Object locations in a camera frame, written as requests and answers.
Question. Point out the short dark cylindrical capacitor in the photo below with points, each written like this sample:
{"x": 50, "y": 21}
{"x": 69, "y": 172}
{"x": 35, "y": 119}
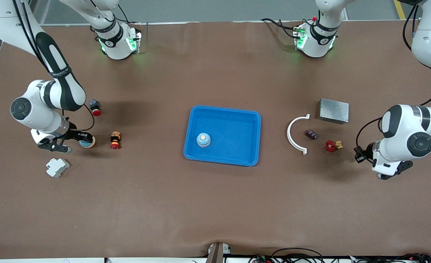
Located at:
{"x": 311, "y": 134}

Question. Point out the black red push button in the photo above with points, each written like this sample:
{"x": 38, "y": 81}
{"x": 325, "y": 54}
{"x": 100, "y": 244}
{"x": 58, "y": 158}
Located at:
{"x": 96, "y": 112}

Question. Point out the silver metal box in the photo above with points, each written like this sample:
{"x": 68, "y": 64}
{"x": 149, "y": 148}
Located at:
{"x": 334, "y": 111}

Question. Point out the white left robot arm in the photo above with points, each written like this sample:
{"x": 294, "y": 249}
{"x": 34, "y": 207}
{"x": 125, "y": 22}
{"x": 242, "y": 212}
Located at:
{"x": 401, "y": 124}

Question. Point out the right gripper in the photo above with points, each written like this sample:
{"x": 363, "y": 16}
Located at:
{"x": 75, "y": 136}

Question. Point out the white semicircular bracket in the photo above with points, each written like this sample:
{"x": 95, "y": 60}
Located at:
{"x": 288, "y": 134}

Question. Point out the white plastic terminal block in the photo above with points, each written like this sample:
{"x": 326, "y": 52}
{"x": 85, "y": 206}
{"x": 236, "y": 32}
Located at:
{"x": 56, "y": 168}

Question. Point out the red yellow emergency button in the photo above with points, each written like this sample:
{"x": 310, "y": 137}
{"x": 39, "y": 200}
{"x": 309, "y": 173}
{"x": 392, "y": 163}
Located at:
{"x": 115, "y": 140}

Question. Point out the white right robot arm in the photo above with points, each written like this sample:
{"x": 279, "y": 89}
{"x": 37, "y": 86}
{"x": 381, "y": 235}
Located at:
{"x": 36, "y": 117}

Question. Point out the brass valve red handwheel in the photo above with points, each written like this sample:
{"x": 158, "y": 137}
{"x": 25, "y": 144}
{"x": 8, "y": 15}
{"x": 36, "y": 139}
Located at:
{"x": 331, "y": 146}

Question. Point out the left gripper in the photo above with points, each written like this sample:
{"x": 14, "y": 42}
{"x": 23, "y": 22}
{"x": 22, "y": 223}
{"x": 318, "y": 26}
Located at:
{"x": 365, "y": 151}

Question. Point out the blue plastic tray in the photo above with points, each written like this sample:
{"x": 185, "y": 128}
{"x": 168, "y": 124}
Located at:
{"x": 230, "y": 153}

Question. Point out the brown table cover sheet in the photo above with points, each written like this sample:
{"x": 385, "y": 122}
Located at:
{"x": 127, "y": 204}

